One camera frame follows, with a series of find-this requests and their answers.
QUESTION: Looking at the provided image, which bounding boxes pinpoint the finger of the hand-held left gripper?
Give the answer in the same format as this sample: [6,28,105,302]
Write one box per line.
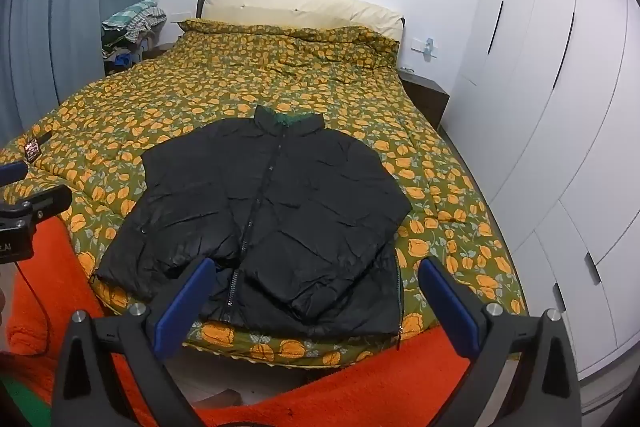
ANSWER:
[0,161,29,184]
[15,184,74,223]

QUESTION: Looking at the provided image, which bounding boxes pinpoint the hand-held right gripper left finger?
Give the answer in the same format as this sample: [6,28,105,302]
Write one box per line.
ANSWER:
[51,257,217,427]

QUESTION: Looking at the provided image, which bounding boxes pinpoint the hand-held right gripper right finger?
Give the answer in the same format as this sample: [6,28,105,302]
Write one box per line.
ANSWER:
[418,257,584,427]

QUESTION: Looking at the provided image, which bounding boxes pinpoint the black puffer jacket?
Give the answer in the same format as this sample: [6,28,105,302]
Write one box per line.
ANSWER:
[94,104,414,341]

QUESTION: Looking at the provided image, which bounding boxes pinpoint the pile of clothes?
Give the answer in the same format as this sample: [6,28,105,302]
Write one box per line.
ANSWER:
[101,0,168,75]

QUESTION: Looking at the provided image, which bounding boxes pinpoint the orange fluffy blanket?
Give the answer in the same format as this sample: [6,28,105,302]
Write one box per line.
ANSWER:
[6,219,482,427]

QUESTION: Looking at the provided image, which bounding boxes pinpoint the green cloth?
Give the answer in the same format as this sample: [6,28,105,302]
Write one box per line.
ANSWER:
[0,376,32,410]

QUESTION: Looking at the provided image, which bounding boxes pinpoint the blue-grey curtain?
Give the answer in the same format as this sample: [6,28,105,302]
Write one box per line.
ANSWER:
[0,0,162,145]

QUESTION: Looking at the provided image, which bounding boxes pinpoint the green orange floral quilt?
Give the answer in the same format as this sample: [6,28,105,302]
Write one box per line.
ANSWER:
[0,18,529,366]

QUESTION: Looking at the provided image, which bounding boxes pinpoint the dark wooden nightstand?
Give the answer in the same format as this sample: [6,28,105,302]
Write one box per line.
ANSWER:
[398,69,450,132]

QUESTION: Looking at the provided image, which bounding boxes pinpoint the white wardrobe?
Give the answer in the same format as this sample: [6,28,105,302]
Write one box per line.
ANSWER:
[442,0,640,410]

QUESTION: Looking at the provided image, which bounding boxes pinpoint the small tag with black strap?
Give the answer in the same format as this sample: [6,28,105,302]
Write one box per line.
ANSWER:
[23,132,54,164]

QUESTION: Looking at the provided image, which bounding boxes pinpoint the black cable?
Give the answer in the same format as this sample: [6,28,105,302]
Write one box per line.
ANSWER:
[14,261,52,355]

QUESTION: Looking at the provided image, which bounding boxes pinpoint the wall socket with charger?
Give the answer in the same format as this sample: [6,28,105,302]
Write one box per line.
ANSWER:
[411,37,441,58]

